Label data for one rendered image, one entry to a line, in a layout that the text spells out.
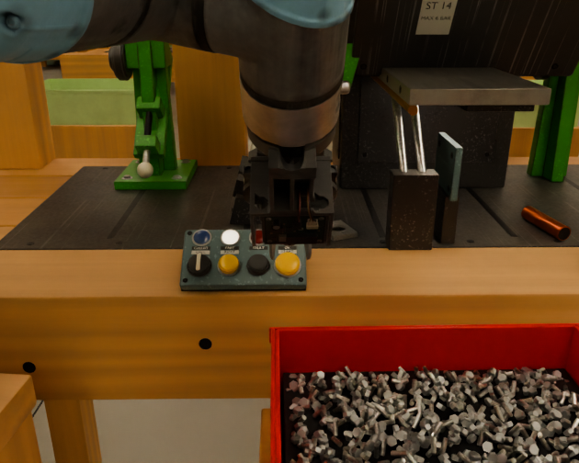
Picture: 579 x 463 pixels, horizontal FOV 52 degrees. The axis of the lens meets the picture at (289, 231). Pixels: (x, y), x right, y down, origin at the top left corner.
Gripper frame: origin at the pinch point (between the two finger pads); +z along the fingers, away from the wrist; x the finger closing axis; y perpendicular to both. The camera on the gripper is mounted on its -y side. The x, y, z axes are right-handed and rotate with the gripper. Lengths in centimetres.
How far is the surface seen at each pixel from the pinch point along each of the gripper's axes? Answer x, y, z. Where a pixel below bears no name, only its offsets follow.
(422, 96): 15.1, -13.6, -6.6
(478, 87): 21.5, -14.7, -6.9
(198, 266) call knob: -10.7, 0.7, 6.3
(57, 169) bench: -48, -45, 45
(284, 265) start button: -0.6, 0.5, 6.4
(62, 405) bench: -56, -10, 95
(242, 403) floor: -14, -22, 136
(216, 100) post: -14, -53, 33
